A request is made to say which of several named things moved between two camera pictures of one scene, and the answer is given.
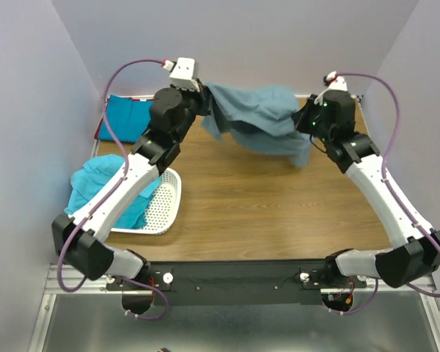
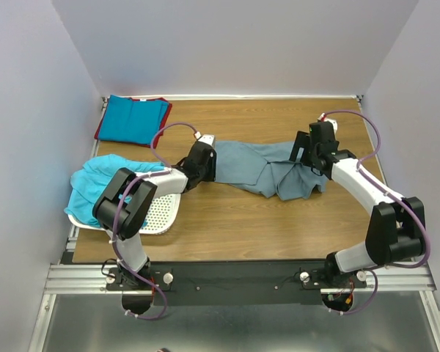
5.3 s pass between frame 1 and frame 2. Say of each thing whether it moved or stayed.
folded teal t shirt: stayed
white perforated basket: stayed
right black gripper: moved
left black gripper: moved
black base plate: stayed
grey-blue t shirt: moved
